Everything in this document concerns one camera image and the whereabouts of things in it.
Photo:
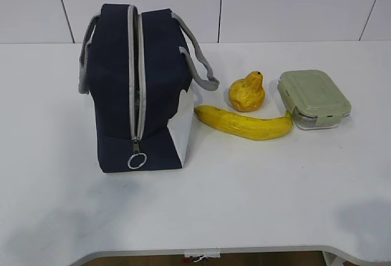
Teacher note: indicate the yellow pear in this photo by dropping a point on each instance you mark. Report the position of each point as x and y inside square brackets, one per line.
[247, 94]

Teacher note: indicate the yellow banana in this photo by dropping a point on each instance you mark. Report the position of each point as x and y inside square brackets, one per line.
[244, 126]

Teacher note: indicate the navy blue lunch bag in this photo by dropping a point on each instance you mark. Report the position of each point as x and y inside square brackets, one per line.
[138, 68]

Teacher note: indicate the green lid glass container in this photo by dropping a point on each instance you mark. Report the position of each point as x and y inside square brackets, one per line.
[313, 99]

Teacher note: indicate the white bracket under table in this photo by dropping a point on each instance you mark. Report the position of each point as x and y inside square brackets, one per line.
[198, 255]

